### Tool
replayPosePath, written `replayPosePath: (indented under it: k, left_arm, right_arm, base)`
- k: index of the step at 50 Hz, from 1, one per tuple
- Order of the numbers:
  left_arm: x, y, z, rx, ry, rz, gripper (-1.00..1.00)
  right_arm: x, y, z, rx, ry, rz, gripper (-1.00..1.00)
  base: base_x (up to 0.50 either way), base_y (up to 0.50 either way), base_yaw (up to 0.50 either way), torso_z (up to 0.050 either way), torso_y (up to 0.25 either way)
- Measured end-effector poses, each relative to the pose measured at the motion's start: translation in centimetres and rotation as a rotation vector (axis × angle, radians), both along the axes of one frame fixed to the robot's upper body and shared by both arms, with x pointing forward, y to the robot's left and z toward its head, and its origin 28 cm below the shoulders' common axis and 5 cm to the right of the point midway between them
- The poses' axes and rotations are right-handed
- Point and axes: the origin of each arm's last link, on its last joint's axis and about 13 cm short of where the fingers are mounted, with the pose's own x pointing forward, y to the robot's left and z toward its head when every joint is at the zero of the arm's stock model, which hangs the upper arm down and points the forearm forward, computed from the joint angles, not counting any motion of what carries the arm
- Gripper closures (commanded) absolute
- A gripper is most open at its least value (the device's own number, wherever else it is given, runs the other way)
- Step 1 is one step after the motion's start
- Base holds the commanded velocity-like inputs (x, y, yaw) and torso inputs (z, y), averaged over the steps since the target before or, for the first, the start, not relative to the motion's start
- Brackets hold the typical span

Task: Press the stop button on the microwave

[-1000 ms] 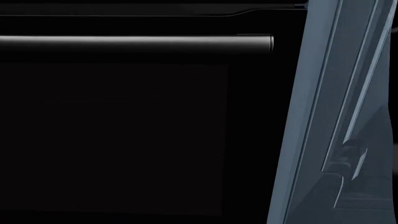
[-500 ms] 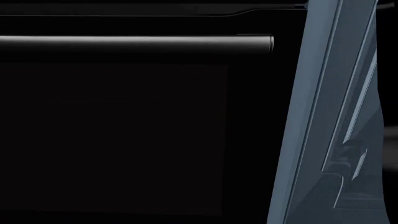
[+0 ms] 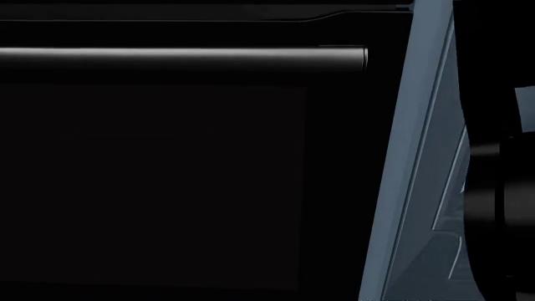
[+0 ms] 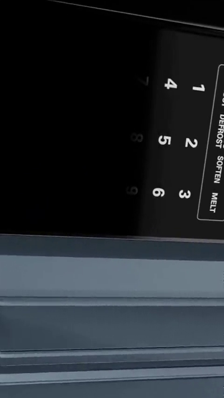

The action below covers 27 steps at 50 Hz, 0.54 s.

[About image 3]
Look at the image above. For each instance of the grey-blue cabinet side panel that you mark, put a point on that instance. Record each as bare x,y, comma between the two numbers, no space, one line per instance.
411,156

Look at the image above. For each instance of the black oven door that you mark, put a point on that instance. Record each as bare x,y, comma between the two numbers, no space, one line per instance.
175,175

